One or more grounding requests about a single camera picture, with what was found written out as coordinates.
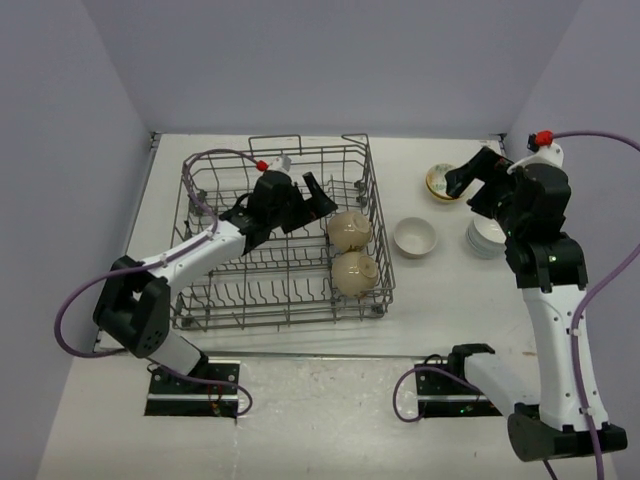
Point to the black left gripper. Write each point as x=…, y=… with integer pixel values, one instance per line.
x=318, y=204

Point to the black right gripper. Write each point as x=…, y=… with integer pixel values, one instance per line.
x=488, y=166

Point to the yellow green patterned bowl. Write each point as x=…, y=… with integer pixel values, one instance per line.
x=442, y=199

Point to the cream floral patterned bowl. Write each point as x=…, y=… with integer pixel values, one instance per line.
x=435, y=178

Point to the beige bowl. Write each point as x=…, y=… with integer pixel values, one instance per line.
x=354, y=274
x=415, y=237
x=349, y=231

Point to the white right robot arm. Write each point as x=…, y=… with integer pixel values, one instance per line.
x=567, y=419

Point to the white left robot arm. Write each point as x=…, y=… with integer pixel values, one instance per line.
x=134, y=304

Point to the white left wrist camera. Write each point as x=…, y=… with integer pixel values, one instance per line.
x=281, y=163

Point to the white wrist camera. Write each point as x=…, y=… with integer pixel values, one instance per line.
x=543, y=151
x=281, y=163

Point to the grey wire dish rack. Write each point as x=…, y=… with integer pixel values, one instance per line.
x=288, y=279

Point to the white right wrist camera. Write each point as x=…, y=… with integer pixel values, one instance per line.
x=543, y=151

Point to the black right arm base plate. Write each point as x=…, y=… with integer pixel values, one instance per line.
x=440, y=397

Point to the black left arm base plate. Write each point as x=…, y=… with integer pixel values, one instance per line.
x=168, y=396

